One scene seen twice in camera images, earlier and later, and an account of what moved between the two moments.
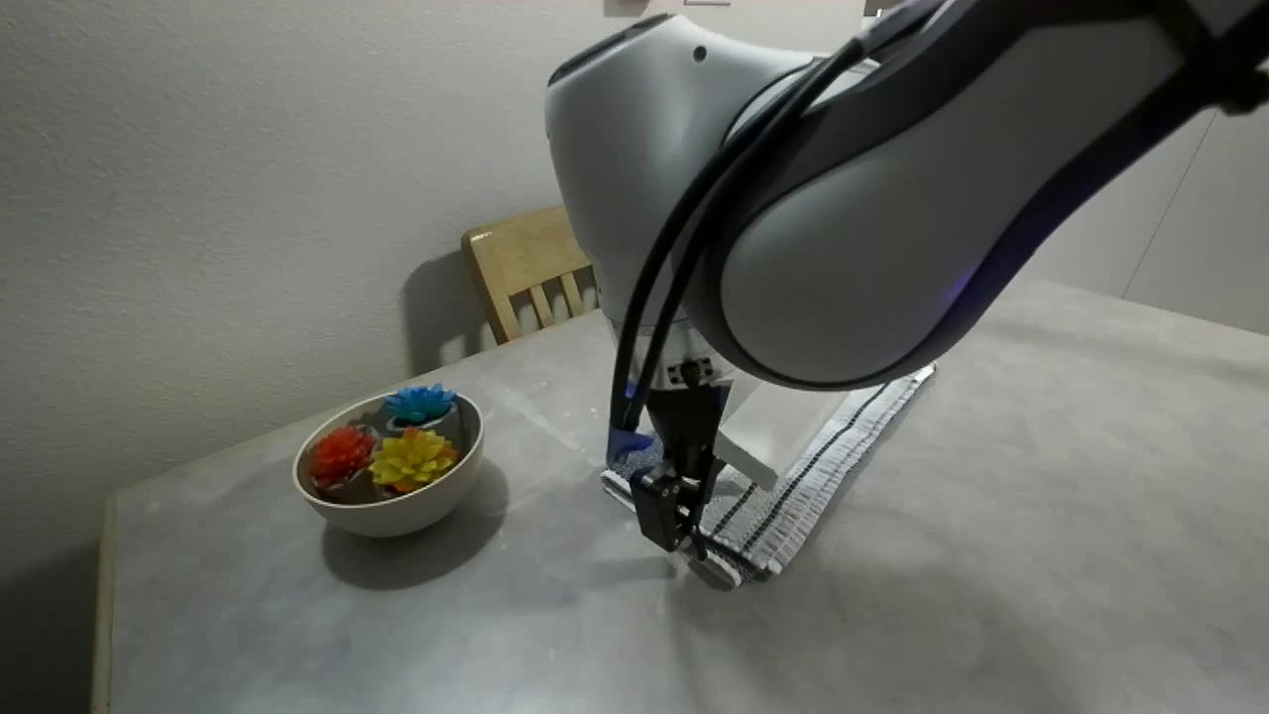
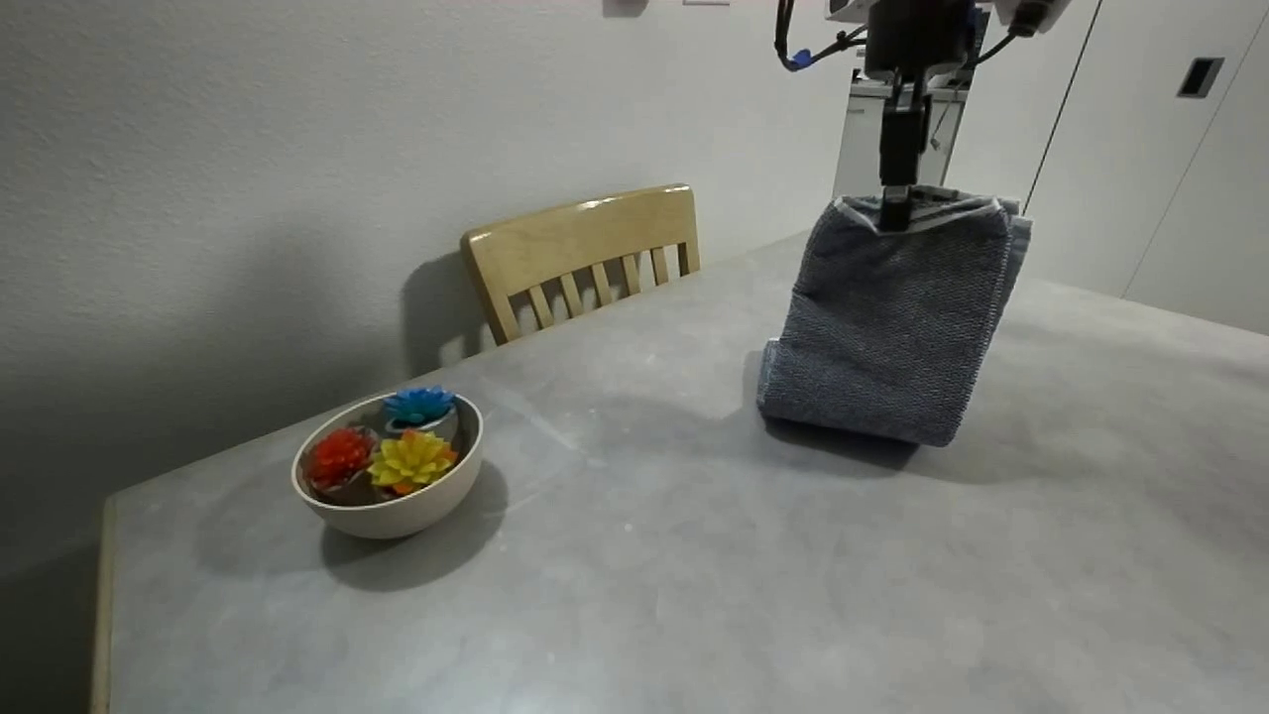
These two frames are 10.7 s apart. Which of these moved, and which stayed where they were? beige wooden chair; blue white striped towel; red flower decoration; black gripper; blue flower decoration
Moved: blue white striped towel; black gripper
Stayed: beige wooden chair; red flower decoration; blue flower decoration
